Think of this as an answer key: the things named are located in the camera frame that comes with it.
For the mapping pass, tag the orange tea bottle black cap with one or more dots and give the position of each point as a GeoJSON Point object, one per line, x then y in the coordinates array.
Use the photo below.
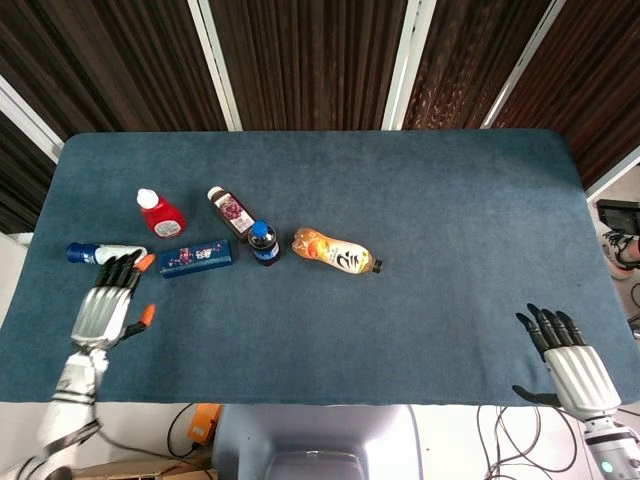
{"type": "Point", "coordinates": [335, 252]}

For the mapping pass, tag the white bottle blue cap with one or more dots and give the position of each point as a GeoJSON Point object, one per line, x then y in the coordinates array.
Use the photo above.
{"type": "Point", "coordinates": [85, 252]}

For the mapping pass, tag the orange device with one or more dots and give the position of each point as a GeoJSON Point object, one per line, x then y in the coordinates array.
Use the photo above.
{"type": "Point", "coordinates": [205, 422]}

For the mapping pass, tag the cola bottle blue cap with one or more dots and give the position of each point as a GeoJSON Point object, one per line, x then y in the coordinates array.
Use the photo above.
{"type": "Point", "coordinates": [263, 245]}

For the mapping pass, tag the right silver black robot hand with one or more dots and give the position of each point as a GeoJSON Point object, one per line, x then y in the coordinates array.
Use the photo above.
{"type": "Point", "coordinates": [580, 380]}

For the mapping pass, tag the dark juice bottle white cap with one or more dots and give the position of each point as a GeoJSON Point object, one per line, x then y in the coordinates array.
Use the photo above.
{"type": "Point", "coordinates": [232, 215]}

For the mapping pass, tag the blue felt tablecloth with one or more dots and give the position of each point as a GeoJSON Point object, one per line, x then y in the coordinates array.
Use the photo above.
{"type": "Point", "coordinates": [425, 225]}

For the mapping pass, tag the white partition post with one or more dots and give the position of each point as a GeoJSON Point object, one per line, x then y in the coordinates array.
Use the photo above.
{"type": "Point", "coordinates": [407, 65]}
{"type": "Point", "coordinates": [30, 120]}
{"type": "Point", "coordinates": [615, 172]}
{"type": "Point", "coordinates": [215, 65]}
{"type": "Point", "coordinates": [522, 65]}

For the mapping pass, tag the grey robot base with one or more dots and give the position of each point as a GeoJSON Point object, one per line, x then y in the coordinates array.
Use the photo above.
{"type": "Point", "coordinates": [320, 430]}

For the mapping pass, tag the white orange sneaker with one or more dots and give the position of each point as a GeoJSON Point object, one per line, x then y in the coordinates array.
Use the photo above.
{"type": "Point", "coordinates": [612, 240]}

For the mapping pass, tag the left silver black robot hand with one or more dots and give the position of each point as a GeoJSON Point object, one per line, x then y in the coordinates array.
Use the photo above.
{"type": "Point", "coordinates": [102, 315]}

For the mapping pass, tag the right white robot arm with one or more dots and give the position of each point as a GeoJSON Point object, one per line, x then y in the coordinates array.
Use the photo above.
{"type": "Point", "coordinates": [605, 445]}

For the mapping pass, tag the brown cardboard box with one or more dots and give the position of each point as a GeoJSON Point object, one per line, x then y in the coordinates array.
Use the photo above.
{"type": "Point", "coordinates": [160, 470]}

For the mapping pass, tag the red ketchup bottle white cap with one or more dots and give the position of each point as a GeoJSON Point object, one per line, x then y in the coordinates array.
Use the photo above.
{"type": "Point", "coordinates": [162, 217]}

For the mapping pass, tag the brown slatted partition panel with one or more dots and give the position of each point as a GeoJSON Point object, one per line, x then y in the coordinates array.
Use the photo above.
{"type": "Point", "coordinates": [110, 65]}
{"type": "Point", "coordinates": [310, 60]}
{"type": "Point", "coordinates": [465, 55]}
{"type": "Point", "coordinates": [20, 185]}
{"type": "Point", "coordinates": [595, 80]}

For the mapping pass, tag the blue glasses case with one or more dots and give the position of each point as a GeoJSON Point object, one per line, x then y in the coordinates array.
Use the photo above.
{"type": "Point", "coordinates": [197, 257]}

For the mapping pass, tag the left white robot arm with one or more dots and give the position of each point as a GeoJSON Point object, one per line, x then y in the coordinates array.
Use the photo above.
{"type": "Point", "coordinates": [75, 380]}

